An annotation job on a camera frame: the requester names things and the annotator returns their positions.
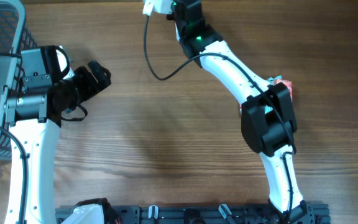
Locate teal tissue packet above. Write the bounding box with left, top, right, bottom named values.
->
left=267, top=75, right=283, bottom=85

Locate small orange white box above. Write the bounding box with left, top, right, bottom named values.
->
left=273, top=78, right=293, bottom=100

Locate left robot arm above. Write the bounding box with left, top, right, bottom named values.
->
left=5, top=45, right=111, bottom=223

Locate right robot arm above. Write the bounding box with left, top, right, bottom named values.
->
left=167, top=1, right=304, bottom=223

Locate grey plastic mesh basket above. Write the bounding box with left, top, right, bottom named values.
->
left=0, top=0, right=37, bottom=128

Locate left black camera cable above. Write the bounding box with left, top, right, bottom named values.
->
left=0, top=52, right=30, bottom=224

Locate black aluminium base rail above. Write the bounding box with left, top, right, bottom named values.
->
left=54, top=203, right=331, bottom=224

